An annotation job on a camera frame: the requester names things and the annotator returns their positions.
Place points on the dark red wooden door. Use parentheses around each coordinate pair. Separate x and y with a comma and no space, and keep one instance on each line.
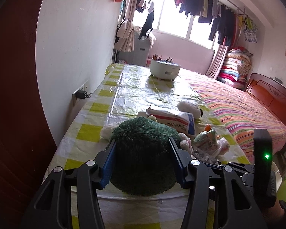
(14,100)

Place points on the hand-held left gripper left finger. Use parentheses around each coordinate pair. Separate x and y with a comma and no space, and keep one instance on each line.
(109,165)

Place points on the white plush toy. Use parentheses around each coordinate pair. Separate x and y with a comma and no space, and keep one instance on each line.
(190,108)

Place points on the green plush toy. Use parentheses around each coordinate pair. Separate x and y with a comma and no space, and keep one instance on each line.
(143,152)

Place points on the bunch of coloured pencils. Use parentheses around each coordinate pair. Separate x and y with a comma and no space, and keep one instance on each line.
(162,58)

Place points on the window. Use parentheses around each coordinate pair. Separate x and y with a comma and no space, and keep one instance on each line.
(171,16)

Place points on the yellow checked tablecloth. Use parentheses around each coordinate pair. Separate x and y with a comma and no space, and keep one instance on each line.
(95,107)

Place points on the wooden headboard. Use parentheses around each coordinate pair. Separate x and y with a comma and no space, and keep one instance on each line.
(269,93)

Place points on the crumpled green white packet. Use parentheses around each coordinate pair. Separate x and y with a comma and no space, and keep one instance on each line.
(206,140)

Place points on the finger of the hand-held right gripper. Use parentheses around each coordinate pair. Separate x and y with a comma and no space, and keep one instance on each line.
(240,167)

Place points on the white round tub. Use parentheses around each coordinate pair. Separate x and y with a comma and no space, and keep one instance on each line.
(164,70)

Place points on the pink curtain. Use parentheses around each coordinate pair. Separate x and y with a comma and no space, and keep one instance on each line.
(216,62)

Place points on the black charger plug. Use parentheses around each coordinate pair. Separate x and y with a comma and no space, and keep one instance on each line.
(81,94)

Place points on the beige curtain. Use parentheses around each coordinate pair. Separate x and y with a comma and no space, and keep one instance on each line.
(130,16)

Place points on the white cardboard box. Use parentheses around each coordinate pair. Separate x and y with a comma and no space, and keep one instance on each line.
(171,120)

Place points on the striped bed sheet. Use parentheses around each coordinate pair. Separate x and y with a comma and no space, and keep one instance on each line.
(240,109)

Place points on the row of hanging clothes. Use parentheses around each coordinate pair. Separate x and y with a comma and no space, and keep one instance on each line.
(205,4)

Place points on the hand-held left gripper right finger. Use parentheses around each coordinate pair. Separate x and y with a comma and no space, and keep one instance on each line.
(179,171)

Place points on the stack of folded quilts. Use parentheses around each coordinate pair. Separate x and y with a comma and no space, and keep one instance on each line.
(236,69)

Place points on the silver blister pack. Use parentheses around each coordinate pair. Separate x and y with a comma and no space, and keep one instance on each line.
(203,157)

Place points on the wall socket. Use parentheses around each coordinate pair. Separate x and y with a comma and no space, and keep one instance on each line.
(75,100)

